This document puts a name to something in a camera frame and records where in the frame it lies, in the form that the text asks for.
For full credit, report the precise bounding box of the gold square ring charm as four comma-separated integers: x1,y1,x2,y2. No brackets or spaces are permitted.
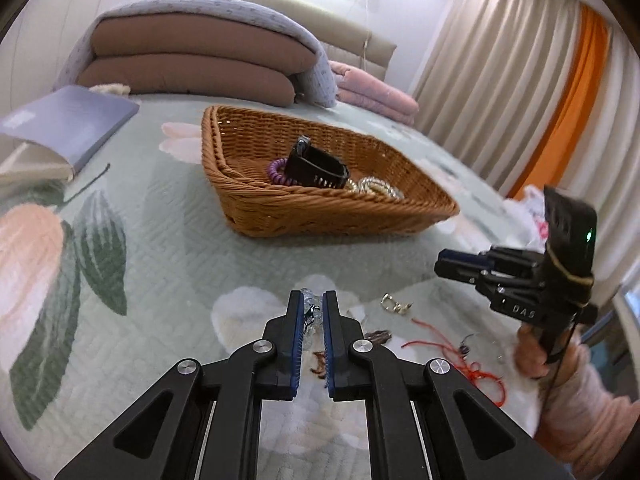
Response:
380,294,412,315

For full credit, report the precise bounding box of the red string bracelet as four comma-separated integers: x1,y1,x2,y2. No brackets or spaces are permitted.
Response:
400,316,509,408

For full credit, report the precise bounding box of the pink sleeved right forearm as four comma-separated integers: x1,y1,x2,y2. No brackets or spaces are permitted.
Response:
535,344,639,479

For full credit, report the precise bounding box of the right hand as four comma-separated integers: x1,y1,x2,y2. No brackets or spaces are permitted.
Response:
514,324,580,384

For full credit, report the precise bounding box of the white plastic bag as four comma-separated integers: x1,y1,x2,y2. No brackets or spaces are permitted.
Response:
503,185,549,252

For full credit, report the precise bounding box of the black smart watch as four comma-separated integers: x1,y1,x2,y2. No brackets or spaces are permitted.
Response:
284,136,350,190

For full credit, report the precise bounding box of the floral green bedspread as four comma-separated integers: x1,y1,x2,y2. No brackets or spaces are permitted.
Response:
1,96,539,479

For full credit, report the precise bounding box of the woven wicker basket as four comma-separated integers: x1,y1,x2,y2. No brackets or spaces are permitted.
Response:
202,105,459,238

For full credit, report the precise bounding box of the pink folded quilt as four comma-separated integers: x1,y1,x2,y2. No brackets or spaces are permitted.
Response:
329,61,420,126

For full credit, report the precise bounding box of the beige curtain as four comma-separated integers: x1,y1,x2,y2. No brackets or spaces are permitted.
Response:
416,0,639,304

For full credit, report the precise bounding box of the blue-grey patterned blanket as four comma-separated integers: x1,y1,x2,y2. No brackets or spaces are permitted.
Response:
53,0,337,107

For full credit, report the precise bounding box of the orange curtain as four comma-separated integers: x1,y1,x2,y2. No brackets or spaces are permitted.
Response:
506,4,610,198

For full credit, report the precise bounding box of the beige padded headboard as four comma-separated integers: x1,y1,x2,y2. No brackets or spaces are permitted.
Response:
243,0,397,80

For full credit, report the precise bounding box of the lower brown pillow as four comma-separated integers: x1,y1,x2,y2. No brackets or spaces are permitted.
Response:
77,54,295,107

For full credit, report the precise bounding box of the brown pillow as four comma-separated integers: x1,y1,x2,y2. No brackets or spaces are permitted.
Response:
77,54,295,107
91,13,317,76

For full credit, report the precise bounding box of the upper brown pillow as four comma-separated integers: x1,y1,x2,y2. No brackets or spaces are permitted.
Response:
91,13,317,76

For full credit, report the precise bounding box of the blue notebook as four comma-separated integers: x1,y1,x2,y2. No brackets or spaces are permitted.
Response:
1,86,139,184

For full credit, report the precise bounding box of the white wardrobe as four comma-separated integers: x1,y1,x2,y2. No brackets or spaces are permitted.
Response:
1,0,101,115

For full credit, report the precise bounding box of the black cable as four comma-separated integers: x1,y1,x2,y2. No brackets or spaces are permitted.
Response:
537,318,576,411

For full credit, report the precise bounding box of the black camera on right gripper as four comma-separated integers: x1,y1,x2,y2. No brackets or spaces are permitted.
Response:
544,185,598,306

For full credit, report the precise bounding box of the clear bead bracelet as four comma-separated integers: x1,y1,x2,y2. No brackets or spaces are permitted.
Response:
344,174,406,201

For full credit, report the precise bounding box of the purple spiral hair tie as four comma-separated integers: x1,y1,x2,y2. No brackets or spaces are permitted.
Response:
266,157,293,188

